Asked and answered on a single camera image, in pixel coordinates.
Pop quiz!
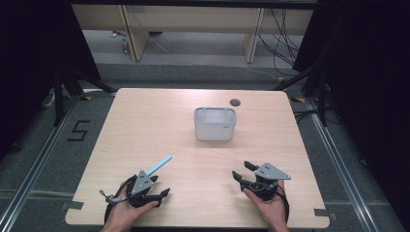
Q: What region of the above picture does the person's left hand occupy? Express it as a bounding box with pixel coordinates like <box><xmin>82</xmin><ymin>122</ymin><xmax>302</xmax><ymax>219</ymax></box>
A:
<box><xmin>102</xmin><ymin>181</ymin><xmax>160</xmax><ymax>232</ymax></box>

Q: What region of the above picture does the grey clip on cord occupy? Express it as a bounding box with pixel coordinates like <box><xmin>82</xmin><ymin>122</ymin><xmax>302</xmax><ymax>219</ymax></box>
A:
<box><xmin>99</xmin><ymin>189</ymin><xmax>129</xmax><ymax>205</ymax></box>

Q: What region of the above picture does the metal floor rail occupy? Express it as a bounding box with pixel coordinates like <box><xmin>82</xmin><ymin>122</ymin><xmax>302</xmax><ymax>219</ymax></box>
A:
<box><xmin>0</xmin><ymin>93</ymin><xmax>81</xmax><ymax>232</ymax></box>
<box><xmin>304</xmin><ymin>98</ymin><xmax>381</xmax><ymax>232</ymax></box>

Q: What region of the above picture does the white plastic container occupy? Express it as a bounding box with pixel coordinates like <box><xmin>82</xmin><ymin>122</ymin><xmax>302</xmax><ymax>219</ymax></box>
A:
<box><xmin>192</xmin><ymin>106</ymin><xmax>238</xmax><ymax>142</ymax></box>

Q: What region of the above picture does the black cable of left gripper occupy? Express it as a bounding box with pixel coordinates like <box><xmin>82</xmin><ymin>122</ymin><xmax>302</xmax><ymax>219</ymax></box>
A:
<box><xmin>103</xmin><ymin>174</ymin><xmax>138</xmax><ymax>226</ymax></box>

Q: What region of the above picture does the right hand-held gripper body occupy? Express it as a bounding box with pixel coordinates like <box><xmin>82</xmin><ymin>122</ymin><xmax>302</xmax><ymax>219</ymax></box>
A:
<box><xmin>245</xmin><ymin>161</ymin><xmax>292</xmax><ymax>202</ymax></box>

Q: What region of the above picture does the black curtain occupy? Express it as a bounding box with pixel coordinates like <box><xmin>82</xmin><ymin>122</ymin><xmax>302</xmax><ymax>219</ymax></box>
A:
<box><xmin>292</xmin><ymin>0</ymin><xmax>410</xmax><ymax>223</ymax></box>
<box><xmin>0</xmin><ymin>0</ymin><xmax>102</xmax><ymax>162</ymax></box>

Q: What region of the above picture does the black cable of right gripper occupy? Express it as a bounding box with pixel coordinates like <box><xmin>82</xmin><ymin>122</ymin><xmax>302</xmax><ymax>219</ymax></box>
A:
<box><xmin>276</xmin><ymin>184</ymin><xmax>291</xmax><ymax>224</ymax></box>

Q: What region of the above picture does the black metal stand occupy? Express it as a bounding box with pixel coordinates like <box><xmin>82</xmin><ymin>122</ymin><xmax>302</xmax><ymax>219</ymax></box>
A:
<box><xmin>52</xmin><ymin>62</ymin><xmax>118</xmax><ymax>128</ymax></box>
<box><xmin>272</xmin><ymin>62</ymin><xmax>329</xmax><ymax>128</ymax></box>

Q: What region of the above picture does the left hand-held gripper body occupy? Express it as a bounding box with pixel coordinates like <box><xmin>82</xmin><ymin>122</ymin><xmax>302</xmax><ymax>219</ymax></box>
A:
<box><xmin>126</xmin><ymin>170</ymin><xmax>162</xmax><ymax>209</ymax></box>

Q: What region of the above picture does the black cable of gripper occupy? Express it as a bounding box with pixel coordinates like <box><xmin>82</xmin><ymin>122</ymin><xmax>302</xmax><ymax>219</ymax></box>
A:
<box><xmin>276</xmin><ymin>184</ymin><xmax>291</xmax><ymax>224</ymax></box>
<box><xmin>103</xmin><ymin>174</ymin><xmax>138</xmax><ymax>226</ymax></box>

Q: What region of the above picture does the beige wooden shelf unit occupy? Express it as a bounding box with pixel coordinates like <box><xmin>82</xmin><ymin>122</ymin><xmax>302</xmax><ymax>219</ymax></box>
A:
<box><xmin>71</xmin><ymin>3</ymin><xmax>315</xmax><ymax>65</ymax></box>

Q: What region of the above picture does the light blue stick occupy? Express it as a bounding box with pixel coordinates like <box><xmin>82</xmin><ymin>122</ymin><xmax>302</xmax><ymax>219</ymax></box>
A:
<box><xmin>146</xmin><ymin>155</ymin><xmax>173</xmax><ymax>177</ymax></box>

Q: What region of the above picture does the bundle of black cables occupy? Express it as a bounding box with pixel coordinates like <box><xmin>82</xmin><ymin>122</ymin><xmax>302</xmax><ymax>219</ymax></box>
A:
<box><xmin>256</xmin><ymin>8</ymin><xmax>306</xmax><ymax>77</ymax></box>

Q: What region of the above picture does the grey tape piece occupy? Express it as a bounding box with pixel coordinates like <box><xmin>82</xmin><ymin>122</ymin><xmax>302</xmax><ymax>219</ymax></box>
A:
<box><xmin>313</xmin><ymin>208</ymin><xmax>338</xmax><ymax>221</ymax></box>
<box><xmin>60</xmin><ymin>200</ymin><xmax>85</xmax><ymax>211</ymax></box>

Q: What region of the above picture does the person's right hand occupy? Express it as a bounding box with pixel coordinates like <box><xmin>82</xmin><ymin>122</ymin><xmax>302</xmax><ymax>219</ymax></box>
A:
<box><xmin>242</xmin><ymin>179</ymin><xmax>290</xmax><ymax>232</ymax></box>

